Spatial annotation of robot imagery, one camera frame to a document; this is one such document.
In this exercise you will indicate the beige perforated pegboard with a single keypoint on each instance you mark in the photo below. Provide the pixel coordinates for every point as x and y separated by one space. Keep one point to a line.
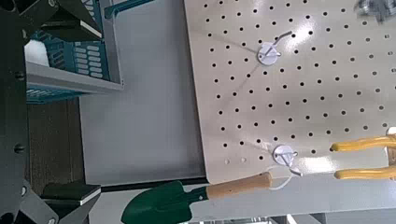
280 99

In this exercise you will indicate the white pegboard hook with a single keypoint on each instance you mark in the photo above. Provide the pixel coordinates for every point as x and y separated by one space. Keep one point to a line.
282 154
267 54

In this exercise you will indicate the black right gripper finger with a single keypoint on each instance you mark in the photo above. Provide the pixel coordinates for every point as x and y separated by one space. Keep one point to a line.
71 21
68 195

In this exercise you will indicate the grey display stand panel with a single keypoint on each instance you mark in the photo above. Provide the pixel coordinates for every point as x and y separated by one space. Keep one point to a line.
140 109

